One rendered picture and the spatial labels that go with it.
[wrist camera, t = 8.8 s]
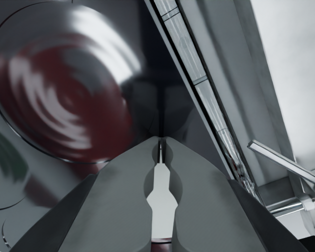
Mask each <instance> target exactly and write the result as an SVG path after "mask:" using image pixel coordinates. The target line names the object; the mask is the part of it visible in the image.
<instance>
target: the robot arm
mask: <svg viewBox="0 0 315 252"><path fill-rule="evenodd" d="M160 154H161V157H162V164H165V166H166V167H167V168H168V170H169V171H170V175H169V187H168V189H169V191H170V193H171V194H172V195H173V196H174V198H175V200H176V202H177V205H178V206H177V207H176V209H175V212H174V221H173V229H172V238H171V243H172V252H309V251H308V250H307V249H306V248H305V247H304V245H303V244H302V243H301V242H300V241H299V240H298V239H297V238H296V237H295V236H294V235H293V234H292V233H291V232H290V231H289V230H288V229H287V228H286V227H285V226H284V225H283V224H282V223H281V222H280V221H279V220H278V219H277V218H275V217H274V216H273V215H272V214H271V213H270V212H269V211H268V210H267V209H266V208H265V207H264V206H263V205H262V204H261V203H260V202H259V201H258V200H257V199H256V198H255V197H254V196H252V195H251V194H250V193H249V192H248V191H247V190H246V189H245V188H244V187H243V186H242V185H241V184H240V183H239V182H238V181H237V180H236V179H228V178H227V177H226V176H225V175H224V174H223V173H222V172H221V171H220V170H219V169H218V168H217V167H215V166H214V165H213V164H212V163H210V162H209V161H208V160H206V159H205V158H204V157H202V156H201V155H199V154H198V153H196V152H194V151H193V150H191V149H190V148H188V147H186V146H185V145H183V144H181V143H180V142H178V141H177V140H175V139H173V138H171V137H168V136H165V137H158V136H153V137H151V138H149V139H147V140H145V141H143V142H142V143H140V144H138V145H136V146H134V147H133V148H131V149H129V150H127V151H126V152H124V153H122V154H120V155H119V156H117V157H115V158H114V159H113V160H111V161H110V162H109V163H107V164H106V165H105V166H104V167H103V168H102V169H101V170H100V171H99V172H98V173H97V174H89V175H88V176H87V177H86V178H85V179H84V180H82V181H81V182H80V183H79V184H78V185H77V186H76V187H75V188H74V189H73V190H71V191H70V192H69V193H68V194H67V195H66V196H65V197H64V198H63V199H62V200H60V201H59V202H58V203H57V204H56V205H55V206H54V207H53V208H52V209H50V210H49V211H48V212H47V213H46V214H45V215H44V216H43V217H42V218H41V219H39V220H38V221H37V222H36V223H35V224H34V225H33V226H32V227H31V228H30V229H29V230H28V231H27V232H26V233H25V234H24V235H23V236H22V237H21V238H20V239H19V241H18V242H17V243H16V244H15V245H14V246H13V247H12V248H11V250H10V251H9V252H151V242H152V220H153V210H152V208H151V206H150V205H149V203H148V201H147V198H148V196H149V195H150V193H151V192H152V191H153V189H154V172H155V166H156V165H157V163H158V164H159V163H160Z"/></svg>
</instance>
